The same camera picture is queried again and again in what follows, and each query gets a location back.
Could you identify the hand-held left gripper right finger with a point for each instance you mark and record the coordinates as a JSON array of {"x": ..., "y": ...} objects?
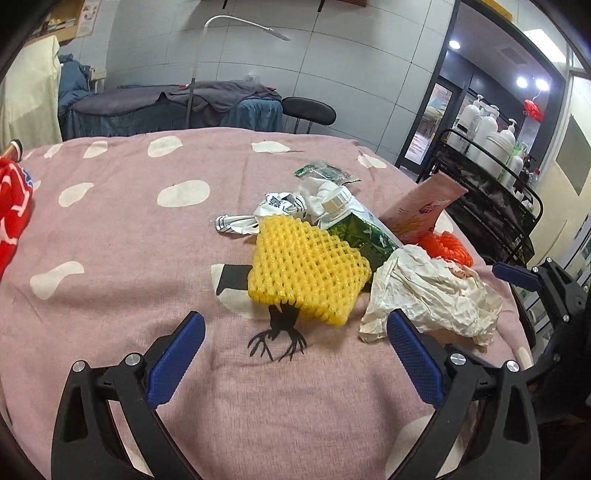
[{"x": 415, "y": 364}]

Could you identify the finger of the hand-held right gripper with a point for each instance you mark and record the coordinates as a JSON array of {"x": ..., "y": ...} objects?
[{"x": 515, "y": 275}]

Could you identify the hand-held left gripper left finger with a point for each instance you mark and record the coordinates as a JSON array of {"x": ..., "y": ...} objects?
[{"x": 178, "y": 360}]

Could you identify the orange mesh net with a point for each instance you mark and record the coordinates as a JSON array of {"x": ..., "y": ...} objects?
[{"x": 448, "y": 247}]

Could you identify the white paper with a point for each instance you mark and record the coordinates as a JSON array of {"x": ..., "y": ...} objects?
[{"x": 425, "y": 290}]

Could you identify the pink paper packet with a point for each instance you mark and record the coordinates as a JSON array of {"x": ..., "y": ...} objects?
[{"x": 425, "y": 203}]

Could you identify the green milk carton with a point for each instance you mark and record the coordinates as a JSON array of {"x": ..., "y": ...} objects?
[{"x": 364, "y": 230}]

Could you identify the yellow foam fruit net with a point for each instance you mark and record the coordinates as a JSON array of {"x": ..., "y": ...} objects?
[{"x": 300, "y": 263}]

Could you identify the black and white wrapper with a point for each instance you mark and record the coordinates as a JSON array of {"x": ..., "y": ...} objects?
[{"x": 277, "y": 207}]

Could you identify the small white bottle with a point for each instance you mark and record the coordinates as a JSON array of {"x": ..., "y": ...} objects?
[{"x": 513, "y": 168}]

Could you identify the pink spotted blanket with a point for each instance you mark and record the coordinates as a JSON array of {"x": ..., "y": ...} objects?
[{"x": 138, "y": 230}]

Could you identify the red hanging ornament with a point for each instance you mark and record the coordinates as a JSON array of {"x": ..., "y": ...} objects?
[{"x": 532, "y": 108}]

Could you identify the crumpled white tissue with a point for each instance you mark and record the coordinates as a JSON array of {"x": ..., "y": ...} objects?
[{"x": 314, "y": 189}]

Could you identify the clear green plastic wrapper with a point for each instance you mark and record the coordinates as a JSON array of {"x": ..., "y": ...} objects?
[{"x": 330, "y": 171}]

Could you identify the red patterned cloth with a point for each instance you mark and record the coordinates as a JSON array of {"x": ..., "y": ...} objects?
[{"x": 14, "y": 207}]

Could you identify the black round stool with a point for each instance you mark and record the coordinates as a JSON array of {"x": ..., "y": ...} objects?
[{"x": 309, "y": 110}]

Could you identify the grey bed blanket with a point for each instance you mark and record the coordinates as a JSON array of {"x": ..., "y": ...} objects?
[{"x": 207, "y": 94}]

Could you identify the blue cloth pile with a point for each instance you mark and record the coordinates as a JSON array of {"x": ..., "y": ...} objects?
[{"x": 74, "y": 83}]

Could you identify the cream hanging cloth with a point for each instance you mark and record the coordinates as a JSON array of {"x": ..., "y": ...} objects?
[{"x": 27, "y": 92}]

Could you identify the white floor lamp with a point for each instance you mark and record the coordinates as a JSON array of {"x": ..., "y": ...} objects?
[{"x": 281, "y": 35}]

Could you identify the cardboard box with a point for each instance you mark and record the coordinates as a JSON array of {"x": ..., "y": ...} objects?
[{"x": 60, "y": 14}]

